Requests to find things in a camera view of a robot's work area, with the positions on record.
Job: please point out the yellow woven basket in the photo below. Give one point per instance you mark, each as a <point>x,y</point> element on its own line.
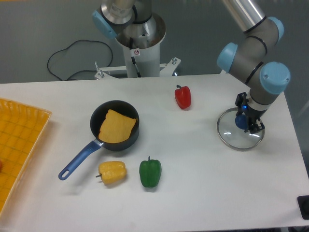
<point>21,127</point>

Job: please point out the black device at table edge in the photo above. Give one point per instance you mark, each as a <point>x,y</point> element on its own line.
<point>303,203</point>

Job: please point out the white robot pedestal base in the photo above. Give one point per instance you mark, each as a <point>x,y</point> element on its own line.
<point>144,36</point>

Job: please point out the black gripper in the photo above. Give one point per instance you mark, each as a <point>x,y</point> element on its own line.
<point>253,112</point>

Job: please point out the green bell pepper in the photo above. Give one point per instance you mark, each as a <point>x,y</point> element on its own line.
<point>150,172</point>

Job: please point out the black saucepan blue handle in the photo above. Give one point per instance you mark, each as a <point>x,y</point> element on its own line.
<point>96,120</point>

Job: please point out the yellow toast bread slice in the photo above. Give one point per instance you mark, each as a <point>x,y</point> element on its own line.
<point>116,127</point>

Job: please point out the yellow bell pepper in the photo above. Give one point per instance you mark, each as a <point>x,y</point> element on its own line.
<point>111,171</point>

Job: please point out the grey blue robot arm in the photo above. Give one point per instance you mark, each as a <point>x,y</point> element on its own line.
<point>244,62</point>

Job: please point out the red bell pepper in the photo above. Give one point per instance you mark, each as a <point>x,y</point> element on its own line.
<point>183,96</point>

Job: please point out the glass lid blue knob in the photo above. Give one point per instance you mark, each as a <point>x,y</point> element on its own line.
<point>230,129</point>

